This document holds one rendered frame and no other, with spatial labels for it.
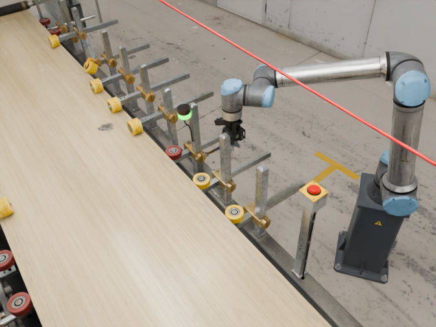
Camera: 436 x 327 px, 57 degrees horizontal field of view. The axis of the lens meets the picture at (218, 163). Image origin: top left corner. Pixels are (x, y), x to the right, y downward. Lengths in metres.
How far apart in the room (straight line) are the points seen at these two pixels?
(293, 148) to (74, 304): 2.31
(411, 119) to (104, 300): 1.33
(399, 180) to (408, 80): 0.51
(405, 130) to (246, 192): 1.55
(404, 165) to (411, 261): 1.11
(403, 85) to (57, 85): 1.98
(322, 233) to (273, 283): 1.35
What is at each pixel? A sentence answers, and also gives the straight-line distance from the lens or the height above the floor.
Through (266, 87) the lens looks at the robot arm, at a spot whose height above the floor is 1.32.
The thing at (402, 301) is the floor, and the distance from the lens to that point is 2.70.
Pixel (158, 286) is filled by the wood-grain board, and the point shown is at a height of 0.90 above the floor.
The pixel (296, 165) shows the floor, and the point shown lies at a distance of 3.26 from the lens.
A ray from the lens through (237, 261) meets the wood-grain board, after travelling 1.59.
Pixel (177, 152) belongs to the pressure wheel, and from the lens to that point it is 2.01.
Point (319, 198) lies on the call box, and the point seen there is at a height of 1.22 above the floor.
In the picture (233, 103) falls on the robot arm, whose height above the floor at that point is 1.26.
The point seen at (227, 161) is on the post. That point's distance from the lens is 1.81.
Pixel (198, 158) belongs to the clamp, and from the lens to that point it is 2.04.
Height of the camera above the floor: 2.23
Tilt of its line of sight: 43 degrees down
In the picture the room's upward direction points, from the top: 3 degrees counter-clockwise
